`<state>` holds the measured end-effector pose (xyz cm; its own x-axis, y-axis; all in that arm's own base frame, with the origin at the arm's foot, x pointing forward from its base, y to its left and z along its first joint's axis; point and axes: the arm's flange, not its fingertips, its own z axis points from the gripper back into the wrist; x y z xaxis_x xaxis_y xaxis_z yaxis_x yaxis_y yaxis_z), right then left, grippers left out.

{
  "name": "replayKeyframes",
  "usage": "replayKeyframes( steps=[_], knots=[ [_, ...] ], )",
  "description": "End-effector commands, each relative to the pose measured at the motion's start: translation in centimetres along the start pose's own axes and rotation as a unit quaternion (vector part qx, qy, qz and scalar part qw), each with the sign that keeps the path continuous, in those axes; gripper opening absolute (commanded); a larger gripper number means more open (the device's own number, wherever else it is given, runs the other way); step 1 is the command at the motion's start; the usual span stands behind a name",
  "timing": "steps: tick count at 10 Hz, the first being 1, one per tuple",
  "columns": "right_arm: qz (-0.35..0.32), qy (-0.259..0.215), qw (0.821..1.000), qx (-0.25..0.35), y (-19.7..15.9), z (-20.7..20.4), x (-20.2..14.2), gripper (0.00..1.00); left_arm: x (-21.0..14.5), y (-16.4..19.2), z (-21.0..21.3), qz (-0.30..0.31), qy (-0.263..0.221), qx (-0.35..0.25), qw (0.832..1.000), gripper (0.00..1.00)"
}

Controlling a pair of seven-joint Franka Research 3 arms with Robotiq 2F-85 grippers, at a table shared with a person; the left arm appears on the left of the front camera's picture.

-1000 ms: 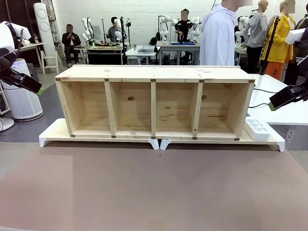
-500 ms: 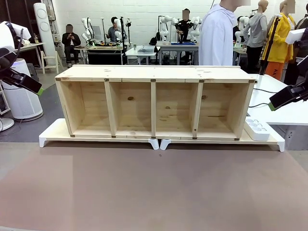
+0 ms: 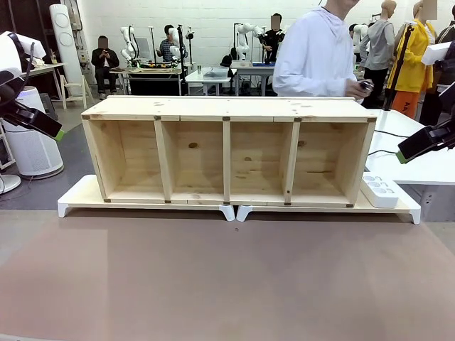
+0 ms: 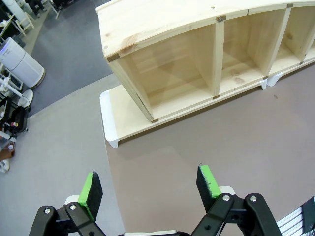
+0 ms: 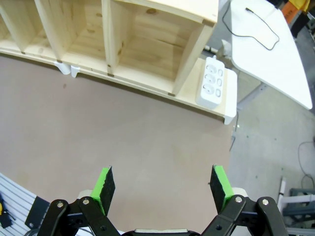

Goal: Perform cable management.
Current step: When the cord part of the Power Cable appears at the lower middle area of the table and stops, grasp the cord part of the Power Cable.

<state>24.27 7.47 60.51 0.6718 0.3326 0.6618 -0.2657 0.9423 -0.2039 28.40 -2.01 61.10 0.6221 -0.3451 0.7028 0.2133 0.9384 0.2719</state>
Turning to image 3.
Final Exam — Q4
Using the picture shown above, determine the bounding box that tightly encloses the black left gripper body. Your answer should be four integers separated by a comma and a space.
0, 78, 26, 118

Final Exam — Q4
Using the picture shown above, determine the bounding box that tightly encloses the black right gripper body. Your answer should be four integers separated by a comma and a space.
428, 119, 455, 148

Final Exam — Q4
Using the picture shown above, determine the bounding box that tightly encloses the person's right forearm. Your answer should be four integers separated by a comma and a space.
272, 65, 356, 97

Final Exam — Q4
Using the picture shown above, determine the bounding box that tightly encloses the person's right hand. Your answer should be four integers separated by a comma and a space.
350, 80, 373, 96

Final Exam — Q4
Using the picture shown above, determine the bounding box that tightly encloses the white side table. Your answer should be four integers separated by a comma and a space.
365, 108, 455, 186

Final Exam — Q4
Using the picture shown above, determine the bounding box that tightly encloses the white round air purifier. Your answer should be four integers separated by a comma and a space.
0, 86, 65, 179

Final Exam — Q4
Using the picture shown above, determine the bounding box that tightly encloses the light wooden step stool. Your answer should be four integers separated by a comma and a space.
58, 74, 95, 109

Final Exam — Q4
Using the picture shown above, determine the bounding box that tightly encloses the wooden workbench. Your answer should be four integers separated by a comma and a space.
19, 62, 68, 101

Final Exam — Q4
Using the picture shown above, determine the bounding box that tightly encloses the white power strip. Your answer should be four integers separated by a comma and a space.
360, 173, 401, 209

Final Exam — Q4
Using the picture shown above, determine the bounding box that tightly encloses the white fan base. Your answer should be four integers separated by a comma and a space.
0, 173, 22, 195

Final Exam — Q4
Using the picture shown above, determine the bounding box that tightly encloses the black tripod stand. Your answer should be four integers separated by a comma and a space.
382, 21, 417, 112

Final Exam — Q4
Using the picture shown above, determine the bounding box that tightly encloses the tall white air conditioner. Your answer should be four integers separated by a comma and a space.
48, 3, 85, 97

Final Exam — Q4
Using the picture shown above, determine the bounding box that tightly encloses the mannequin in yellow jacket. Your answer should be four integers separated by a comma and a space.
385, 0, 438, 121

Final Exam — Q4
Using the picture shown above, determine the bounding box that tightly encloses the white-legged wooden monitor riser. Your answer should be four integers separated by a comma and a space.
236, 177, 422, 225
57, 175, 237, 222

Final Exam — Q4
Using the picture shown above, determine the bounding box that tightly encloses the seated man in black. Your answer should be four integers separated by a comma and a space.
90, 35, 120, 95

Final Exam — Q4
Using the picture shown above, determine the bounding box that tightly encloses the mannequin in gray hoodie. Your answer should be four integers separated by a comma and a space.
359, 0, 396, 109

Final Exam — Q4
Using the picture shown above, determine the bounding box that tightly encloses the cluttered background work table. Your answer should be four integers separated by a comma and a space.
109, 62, 188, 96

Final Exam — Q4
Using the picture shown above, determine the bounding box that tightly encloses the person in white hoodie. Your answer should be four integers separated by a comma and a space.
272, 0, 358, 97

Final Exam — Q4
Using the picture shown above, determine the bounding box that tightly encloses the seated man in plaid shirt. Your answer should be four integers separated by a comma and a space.
156, 23, 188, 63

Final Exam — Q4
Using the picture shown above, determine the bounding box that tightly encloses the white background table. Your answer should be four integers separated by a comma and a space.
184, 66, 237, 97

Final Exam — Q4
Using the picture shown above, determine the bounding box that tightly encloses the standing man in black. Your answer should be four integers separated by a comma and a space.
262, 13, 286, 65

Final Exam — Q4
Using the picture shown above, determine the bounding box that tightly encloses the gray background table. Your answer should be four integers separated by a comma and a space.
230, 60, 277, 97

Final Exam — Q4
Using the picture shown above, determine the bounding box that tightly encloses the wooden four-compartment shelf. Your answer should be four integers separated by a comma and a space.
80, 94, 378, 209

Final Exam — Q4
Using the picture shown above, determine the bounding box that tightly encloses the black left arm hose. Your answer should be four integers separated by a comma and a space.
6, 31, 37, 83

